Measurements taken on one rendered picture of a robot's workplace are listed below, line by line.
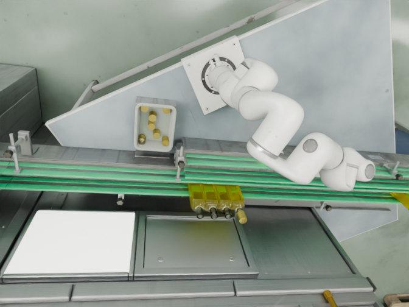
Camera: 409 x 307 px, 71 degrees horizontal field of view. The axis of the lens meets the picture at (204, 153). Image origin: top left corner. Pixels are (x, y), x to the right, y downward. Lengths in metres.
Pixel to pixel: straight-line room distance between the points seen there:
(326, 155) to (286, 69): 0.71
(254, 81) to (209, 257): 0.70
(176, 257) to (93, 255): 0.30
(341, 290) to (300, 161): 0.69
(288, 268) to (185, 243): 0.44
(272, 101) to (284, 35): 0.68
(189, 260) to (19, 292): 0.56
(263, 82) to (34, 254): 0.98
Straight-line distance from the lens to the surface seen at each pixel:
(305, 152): 0.77
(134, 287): 1.11
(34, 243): 1.28
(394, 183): 1.84
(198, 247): 1.24
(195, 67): 1.24
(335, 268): 1.44
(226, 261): 1.22
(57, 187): 1.38
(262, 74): 0.87
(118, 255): 1.19
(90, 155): 1.41
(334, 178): 0.92
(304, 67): 1.45
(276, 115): 0.73
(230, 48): 1.26
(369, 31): 1.56
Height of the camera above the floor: 2.01
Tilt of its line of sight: 59 degrees down
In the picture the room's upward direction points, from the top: 164 degrees clockwise
